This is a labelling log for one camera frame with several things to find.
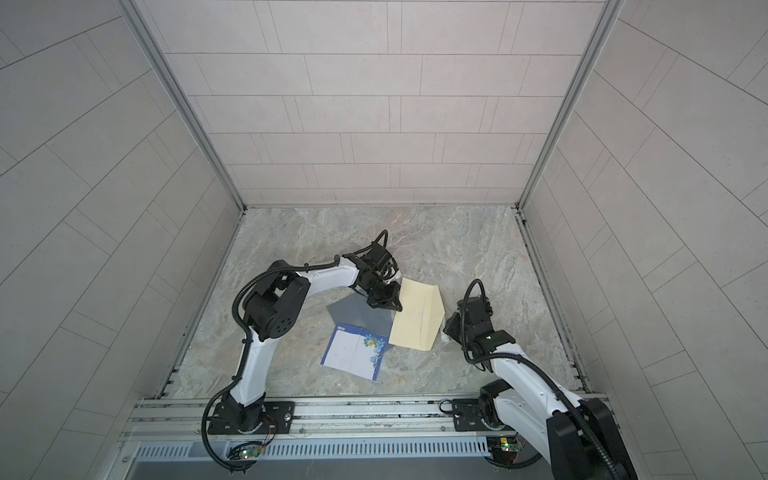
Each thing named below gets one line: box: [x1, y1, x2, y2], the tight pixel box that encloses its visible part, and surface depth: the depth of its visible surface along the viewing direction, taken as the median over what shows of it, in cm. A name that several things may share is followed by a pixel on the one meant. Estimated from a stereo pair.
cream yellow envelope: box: [389, 277, 446, 351], surface depth 90 cm
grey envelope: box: [326, 292, 396, 339], surface depth 89 cm
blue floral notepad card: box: [320, 323, 389, 382], surface depth 83 cm
